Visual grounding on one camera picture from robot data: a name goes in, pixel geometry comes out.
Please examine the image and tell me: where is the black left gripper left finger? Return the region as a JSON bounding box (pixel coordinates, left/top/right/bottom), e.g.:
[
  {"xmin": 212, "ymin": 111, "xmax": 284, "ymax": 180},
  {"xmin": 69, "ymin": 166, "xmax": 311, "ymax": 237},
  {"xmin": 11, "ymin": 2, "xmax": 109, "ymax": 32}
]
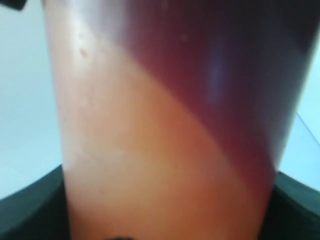
[{"xmin": 0, "ymin": 166, "xmax": 70, "ymax": 240}]

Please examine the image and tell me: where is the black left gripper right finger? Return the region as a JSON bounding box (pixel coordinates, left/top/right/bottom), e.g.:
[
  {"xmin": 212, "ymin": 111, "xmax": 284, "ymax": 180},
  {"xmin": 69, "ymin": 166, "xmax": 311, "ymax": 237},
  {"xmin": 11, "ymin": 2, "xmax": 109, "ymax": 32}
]
[{"xmin": 258, "ymin": 172, "xmax": 320, "ymax": 240}]

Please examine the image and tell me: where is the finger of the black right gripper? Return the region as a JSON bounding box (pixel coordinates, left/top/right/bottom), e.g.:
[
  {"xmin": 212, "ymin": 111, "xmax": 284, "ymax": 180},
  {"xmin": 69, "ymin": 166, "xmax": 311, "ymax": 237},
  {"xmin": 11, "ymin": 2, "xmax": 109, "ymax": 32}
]
[{"xmin": 0, "ymin": 0, "xmax": 28, "ymax": 11}]

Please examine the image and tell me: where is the red sauce squeeze bottle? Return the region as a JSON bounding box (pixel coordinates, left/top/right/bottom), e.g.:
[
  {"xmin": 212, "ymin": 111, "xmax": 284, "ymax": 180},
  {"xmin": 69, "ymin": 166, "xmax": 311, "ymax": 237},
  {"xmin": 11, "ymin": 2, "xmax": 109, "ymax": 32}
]
[{"xmin": 43, "ymin": 0, "xmax": 320, "ymax": 240}]

